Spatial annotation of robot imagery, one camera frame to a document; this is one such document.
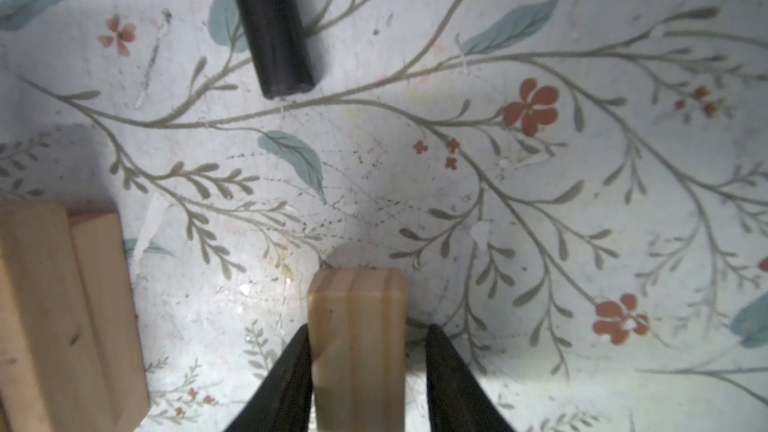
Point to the black marker pen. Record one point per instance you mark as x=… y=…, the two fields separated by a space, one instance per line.
x=278 y=46

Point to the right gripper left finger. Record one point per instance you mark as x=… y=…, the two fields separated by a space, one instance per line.
x=283 y=401

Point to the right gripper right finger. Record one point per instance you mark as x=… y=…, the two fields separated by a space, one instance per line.
x=456 y=401

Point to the light wood block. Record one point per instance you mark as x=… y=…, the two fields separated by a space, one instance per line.
x=357 y=332

